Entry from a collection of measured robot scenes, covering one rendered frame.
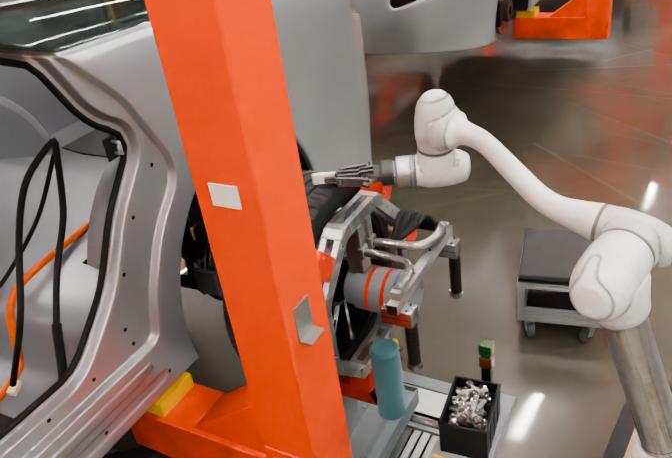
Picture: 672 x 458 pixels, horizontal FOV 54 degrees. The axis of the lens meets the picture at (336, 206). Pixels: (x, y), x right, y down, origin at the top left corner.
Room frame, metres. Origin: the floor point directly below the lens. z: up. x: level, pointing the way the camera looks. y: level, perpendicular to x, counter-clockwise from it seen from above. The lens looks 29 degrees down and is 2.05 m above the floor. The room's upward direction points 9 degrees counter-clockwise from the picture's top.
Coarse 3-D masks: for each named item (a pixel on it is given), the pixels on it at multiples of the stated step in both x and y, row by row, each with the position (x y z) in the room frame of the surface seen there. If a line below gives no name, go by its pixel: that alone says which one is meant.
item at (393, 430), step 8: (408, 392) 1.91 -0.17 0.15; (416, 392) 1.89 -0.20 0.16; (408, 400) 1.86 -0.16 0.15; (416, 400) 1.88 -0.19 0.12; (408, 408) 1.82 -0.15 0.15; (408, 416) 1.81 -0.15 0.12; (392, 424) 1.76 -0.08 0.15; (400, 424) 1.75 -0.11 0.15; (384, 432) 1.73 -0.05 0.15; (392, 432) 1.70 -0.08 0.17; (400, 432) 1.75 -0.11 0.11; (384, 440) 1.69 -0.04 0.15; (392, 440) 1.69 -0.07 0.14; (376, 448) 1.66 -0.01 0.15; (384, 448) 1.64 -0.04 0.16; (392, 448) 1.69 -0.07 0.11; (368, 456) 1.63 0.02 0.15; (376, 456) 1.63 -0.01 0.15; (384, 456) 1.63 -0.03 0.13
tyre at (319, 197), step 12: (312, 192) 1.71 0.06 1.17; (324, 192) 1.68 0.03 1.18; (336, 192) 1.71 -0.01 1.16; (348, 192) 1.76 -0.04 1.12; (312, 204) 1.64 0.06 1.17; (324, 204) 1.65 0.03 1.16; (336, 204) 1.70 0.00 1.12; (312, 216) 1.60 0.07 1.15; (324, 216) 1.64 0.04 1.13; (312, 228) 1.58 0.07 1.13; (384, 264) 1.91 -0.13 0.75; (228, 324) 1.53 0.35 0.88; (372, 324) 1.79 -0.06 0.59; (348, 360) 1.64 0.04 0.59
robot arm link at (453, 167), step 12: (420, 156) 1.65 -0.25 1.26; (432, 156) 1.63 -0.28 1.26; (444, 156) 1.63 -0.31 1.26; (456, 156) 1.65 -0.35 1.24; (468, 156) 1.66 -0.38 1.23; (420, 168) 1.65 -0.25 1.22; (432, 168) 1.63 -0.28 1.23; (444, 168) 1.63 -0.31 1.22; (456, 168) 1.63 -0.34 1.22; (468, 168) 1.64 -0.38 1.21; (420, 180) 1.65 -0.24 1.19; (432, 180) 1.64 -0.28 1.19; (444, 180) 1.63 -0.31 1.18; (456, 180) 1.63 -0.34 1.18
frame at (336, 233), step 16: (368, 192) 1.75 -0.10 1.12; (352, 208) 1.69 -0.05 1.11; (368, 208) 1.69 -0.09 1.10; (384, 208) 1.77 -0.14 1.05; (336, 224) 1.59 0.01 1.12; (352, 224) 1.60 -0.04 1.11; (384, 224) 1.87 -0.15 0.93; (336, 240) 1.54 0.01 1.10; (336, 256) 1.51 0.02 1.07; (336, 272) 1.50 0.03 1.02; (368, 336) 1.70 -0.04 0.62; (384, 336) 1.69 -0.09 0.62; (336, 352) 1.45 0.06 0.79; (368, 352) 1.67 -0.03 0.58; (352, 368) 1.50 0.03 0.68; (368, 368) 1.57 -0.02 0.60
